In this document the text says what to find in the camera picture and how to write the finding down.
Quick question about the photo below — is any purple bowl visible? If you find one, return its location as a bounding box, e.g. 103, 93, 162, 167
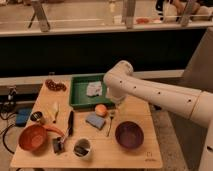
115, 121, 144, 149

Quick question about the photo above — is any black cable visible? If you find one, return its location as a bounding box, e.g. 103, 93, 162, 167
0, 99, 19, 155

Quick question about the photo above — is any orange spoon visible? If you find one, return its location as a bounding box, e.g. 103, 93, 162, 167
43, 124, 64, 136

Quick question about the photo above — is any black handled brush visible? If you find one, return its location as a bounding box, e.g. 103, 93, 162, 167
52, 110, 74, 154

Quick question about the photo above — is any metal fork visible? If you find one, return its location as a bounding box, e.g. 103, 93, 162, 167
106, 111, 115, 137

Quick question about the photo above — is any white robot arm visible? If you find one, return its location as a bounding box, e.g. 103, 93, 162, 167
103, 60, 213, 171

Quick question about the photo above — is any orange bowl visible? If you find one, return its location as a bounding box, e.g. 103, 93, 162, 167
18, 124, 47, 152

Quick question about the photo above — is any blue box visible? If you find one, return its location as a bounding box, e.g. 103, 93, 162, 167
15, 108, 31, 127

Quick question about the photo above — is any small black can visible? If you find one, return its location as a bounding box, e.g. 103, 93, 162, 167
30, 111, 45, 124

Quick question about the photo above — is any white cup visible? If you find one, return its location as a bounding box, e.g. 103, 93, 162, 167
73, 138, 91, 160

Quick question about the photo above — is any green plastic tray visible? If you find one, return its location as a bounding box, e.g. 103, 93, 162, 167
69, 74, 113, 110

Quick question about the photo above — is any crumpled white cloth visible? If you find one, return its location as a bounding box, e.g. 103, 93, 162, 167
86, 81, 102, 97

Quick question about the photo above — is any table clamp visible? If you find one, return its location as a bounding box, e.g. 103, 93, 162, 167
8, 86, 17, 101

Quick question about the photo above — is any blue sponge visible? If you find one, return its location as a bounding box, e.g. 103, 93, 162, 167
86, 113, 105, 130

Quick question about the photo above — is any banana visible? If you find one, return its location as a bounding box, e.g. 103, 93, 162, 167
46, 102, 59, 123

